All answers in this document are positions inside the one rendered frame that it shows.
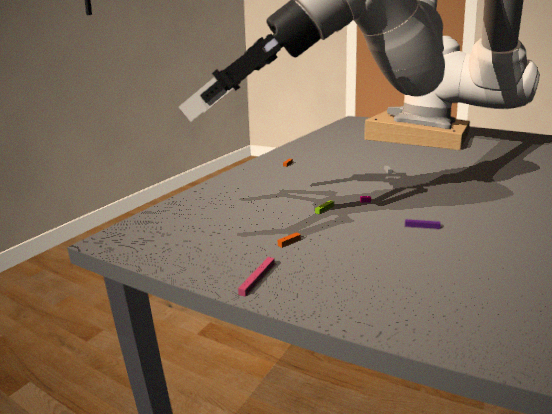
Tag pink rod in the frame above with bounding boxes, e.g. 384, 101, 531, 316
238, 257, 275, 297

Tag purple rod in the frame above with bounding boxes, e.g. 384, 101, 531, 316
405, 219, 441, 229

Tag lime green rod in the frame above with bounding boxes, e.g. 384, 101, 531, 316
315, 200, 334, 214

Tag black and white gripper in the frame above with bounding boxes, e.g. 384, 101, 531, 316
179, 0, 321, 122

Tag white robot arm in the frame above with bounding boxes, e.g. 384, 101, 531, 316
294, 0, 540, 129

